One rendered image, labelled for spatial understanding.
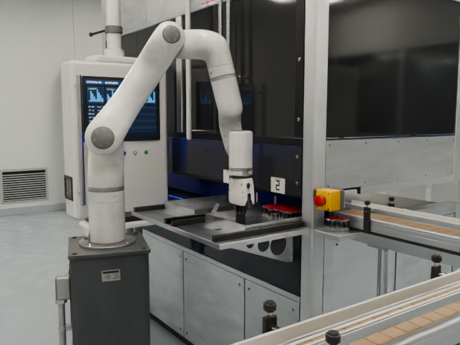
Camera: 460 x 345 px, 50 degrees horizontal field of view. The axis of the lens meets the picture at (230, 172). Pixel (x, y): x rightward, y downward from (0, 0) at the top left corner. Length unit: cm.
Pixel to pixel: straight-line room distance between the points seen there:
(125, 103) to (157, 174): 99
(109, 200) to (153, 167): 93
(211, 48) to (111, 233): 70
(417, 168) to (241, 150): 90
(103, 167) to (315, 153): 75
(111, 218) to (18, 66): 547
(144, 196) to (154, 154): 22
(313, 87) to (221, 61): 35
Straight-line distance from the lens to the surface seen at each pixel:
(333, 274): 197
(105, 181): 164
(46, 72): 709
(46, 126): 706
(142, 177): 253
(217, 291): 243
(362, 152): 199
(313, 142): 179
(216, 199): 234
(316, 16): 182
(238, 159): 169
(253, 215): 204
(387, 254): 182
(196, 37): 170
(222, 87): 167
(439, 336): 94
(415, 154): 227
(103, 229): 167
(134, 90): 164
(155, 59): 163
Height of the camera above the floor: 129
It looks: 6 degrees down
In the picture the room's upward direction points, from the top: straight up
